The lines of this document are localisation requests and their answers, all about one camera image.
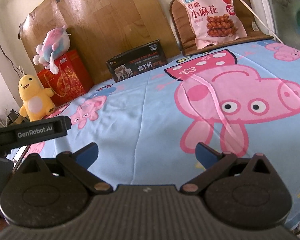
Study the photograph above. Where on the brown chair cushion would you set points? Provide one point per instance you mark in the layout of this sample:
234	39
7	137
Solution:
182	30

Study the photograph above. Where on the red gift bag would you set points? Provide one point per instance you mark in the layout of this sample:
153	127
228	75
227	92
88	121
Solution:
70	77

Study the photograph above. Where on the dark small box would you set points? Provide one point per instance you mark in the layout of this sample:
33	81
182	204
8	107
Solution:
13	116

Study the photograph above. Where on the pink and blue plush toy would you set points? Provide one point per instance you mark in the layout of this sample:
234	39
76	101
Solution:
55	42

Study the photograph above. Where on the yellow plush toy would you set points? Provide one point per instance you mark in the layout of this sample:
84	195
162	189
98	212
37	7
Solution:
35	100

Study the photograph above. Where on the wooden board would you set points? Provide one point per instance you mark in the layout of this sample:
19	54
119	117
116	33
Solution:
102	25

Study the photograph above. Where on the black printed box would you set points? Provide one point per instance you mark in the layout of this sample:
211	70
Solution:
140	62

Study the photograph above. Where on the window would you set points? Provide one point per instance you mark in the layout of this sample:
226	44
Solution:
290	10

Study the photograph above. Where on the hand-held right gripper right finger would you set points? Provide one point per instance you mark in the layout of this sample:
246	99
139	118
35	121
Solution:
203	155

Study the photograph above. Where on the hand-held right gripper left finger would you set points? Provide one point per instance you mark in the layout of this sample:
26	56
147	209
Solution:
90	153

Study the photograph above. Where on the white strip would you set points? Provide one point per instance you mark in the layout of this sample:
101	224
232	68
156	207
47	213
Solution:
265	23

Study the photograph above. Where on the printed bed sheet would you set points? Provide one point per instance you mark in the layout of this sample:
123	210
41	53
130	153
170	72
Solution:
152	117

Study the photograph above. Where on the pink snack bag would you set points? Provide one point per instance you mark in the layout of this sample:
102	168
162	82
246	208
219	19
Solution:
210	12

